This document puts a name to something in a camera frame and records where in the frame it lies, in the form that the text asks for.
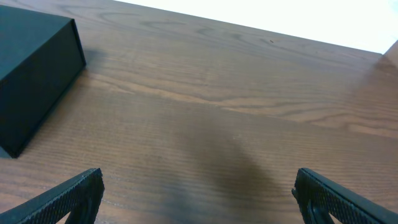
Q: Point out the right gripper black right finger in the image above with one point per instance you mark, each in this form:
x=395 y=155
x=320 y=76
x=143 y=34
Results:
x=321 y=200

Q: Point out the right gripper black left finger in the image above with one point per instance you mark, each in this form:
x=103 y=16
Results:
x=78 y=199

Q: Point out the dark green gift box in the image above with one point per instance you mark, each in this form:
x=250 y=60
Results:
x=41 y=56

